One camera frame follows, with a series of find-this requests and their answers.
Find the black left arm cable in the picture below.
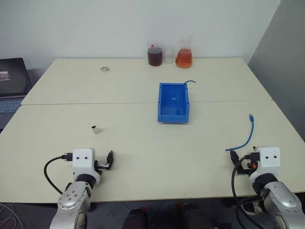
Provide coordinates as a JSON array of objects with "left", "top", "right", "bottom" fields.
[{"left": 43, "top": 152, "right": 73, "bottom": 194}]

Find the dark grey laptop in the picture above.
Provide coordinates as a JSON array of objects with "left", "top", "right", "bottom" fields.
[{"left": 0, "top": 57, "right": 33, "bottom": 130}]

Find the blue plastic bin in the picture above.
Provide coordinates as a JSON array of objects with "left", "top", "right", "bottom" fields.
[{"left": 157, "top": 82, "right": 191, "bottom": 124}]

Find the grey partition panel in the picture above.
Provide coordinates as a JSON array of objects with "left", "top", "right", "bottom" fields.
[{"left": 247, "top": 0, "right": 305, "bottom": 142}]

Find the thin white floor wire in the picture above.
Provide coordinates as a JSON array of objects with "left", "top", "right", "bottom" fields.
[{"left": 0, "top": 202, "right": 16, "bottom": 229}]

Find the jar of dark brown liquid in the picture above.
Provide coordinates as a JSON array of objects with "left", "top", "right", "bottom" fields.
[{"left": 147, "top": 43, "right": 164, "bottom": 67}]

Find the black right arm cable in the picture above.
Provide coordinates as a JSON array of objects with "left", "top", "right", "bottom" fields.
[{"left": 230, "top": 152, "right": 264, "bottom": 229}]

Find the white shoe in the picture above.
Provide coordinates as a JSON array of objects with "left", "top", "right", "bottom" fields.
[{"left": 245, "top": 199, "right": 264, "bottom": 215}]

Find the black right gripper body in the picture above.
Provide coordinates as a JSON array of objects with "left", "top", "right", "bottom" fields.
[{"left": 237, "top": 160, "right": 260, "bottom": 176}]

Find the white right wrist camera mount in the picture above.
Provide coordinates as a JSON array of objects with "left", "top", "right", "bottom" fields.
[{"left": 249, "top": 146, "right": 281, "bottom": 180}]

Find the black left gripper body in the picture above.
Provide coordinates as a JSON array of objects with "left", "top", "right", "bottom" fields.
[{"left": 94, "top": 160, "right": 111, "bottom": 172}]

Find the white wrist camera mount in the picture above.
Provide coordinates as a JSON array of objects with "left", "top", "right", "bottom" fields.
[
  {"left": 249, "top": 146, "right": 281, "bottom": 180},
  {"left": 72, "top": 148, "right": 103, "bottom": 186}
]

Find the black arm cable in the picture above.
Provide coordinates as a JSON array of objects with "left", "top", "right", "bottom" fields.
[
  {"left": 230, "top": 152, "right": 264, "bottom": 229},
  {"left": 43, "top": 152, "right": 73, "bottom": 194}
]

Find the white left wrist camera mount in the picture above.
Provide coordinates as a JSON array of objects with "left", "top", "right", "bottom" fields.
[{"left": 72, "top": 148, "right": 103, "bottom": 186}]

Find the blue cable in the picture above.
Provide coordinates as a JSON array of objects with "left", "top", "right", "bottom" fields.
[
  {"left": 225, "top": 114, "right": 255, "bottom": 152},
  {"left": 176, "top": 80, "right": 197, "bottom": 115}
]

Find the small clear glass beaker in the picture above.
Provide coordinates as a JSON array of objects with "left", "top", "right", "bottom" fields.
[{"left": 163, "top": 46, "right": 176, "bottom": 65}]

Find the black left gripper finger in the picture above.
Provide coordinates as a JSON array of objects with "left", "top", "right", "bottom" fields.
[{"left": 106, "top": 150, "right": 115, "bottom": 171}]

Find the flask of orange liquid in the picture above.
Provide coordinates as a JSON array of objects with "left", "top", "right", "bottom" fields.
[{"left": 175, "top": 35, "right": 194, "bottom": 69}]

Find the dark rounded shape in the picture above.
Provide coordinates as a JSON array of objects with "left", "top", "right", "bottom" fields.
[
  {"left": 123, "top": 208, "right": 147, "bottom": 229},
  {"left": 176, "top": 203, "right": 211, "bottom": 229}
]

